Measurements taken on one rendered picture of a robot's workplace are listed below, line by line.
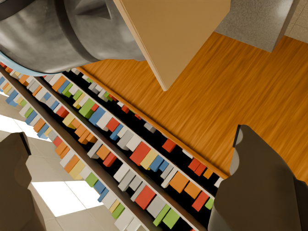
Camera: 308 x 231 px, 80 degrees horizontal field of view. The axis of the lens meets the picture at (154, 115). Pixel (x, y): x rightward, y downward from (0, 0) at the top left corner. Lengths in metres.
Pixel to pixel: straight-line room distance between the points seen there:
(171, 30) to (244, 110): 1.24
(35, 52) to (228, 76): 1.38
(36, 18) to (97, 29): 0.08
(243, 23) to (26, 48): 0.36
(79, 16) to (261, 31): 0.30
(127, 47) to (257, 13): 0.22
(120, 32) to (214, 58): 1.42
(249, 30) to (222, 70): 1.17
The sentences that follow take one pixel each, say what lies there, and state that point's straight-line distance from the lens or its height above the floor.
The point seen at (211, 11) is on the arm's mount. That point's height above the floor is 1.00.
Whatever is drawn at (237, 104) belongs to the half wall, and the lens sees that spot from 1.46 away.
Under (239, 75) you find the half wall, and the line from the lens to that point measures 1.56.
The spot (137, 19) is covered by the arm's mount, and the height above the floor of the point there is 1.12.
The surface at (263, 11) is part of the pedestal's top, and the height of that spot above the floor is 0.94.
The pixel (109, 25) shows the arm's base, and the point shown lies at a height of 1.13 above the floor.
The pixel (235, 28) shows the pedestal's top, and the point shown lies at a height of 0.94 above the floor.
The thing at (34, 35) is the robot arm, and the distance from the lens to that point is 0.31.
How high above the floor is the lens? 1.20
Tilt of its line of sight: 5 degrees down
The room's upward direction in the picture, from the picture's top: 142 degrees counter-clockwise
